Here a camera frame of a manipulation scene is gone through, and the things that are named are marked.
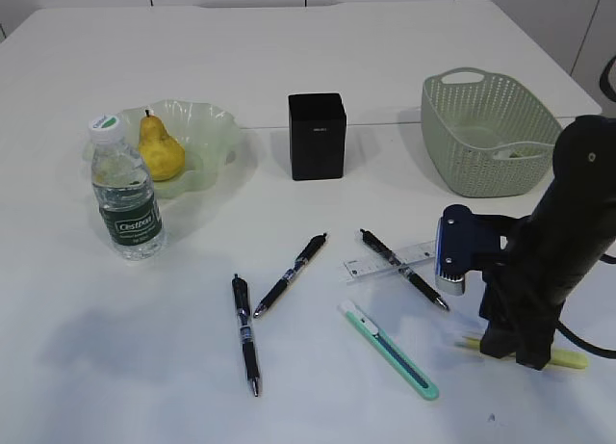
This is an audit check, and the black pen on ruler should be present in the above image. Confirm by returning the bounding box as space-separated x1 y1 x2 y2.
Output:
360 228 449 312

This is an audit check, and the green woven plastic basket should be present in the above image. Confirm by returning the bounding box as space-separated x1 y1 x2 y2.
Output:
421 67 562 198

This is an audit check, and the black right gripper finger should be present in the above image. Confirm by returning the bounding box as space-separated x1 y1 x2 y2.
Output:
479 320 518 358
516 326 554 369

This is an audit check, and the clear plastic ruler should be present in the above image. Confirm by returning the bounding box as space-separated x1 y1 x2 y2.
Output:
342 241 435 282

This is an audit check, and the black square pen holder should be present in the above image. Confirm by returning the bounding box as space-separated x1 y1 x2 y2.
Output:
288 92 347 181

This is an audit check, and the yellow utility knife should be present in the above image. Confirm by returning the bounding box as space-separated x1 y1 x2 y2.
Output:
453 336 589 370

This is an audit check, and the yellow waste paper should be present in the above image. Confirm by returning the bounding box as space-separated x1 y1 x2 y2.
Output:
492 145 542 160

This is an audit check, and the yellow pear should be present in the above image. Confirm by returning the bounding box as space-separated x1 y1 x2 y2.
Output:
138 109 186 182

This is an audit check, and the clear water bottle green label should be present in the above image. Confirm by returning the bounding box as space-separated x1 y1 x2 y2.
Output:
89 114 166 261

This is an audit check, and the black pen front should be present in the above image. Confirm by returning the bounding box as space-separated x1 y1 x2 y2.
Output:
231 274 262 397

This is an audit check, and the green utility knife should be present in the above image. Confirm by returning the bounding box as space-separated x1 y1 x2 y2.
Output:
339 300 440 401

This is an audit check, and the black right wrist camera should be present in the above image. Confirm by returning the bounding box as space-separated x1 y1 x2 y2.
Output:
435 204 511 296

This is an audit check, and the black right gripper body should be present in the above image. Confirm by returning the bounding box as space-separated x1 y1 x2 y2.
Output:
480 116 615 338

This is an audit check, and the black pen middle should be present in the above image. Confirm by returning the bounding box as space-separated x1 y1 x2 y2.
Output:
253 233 327 318

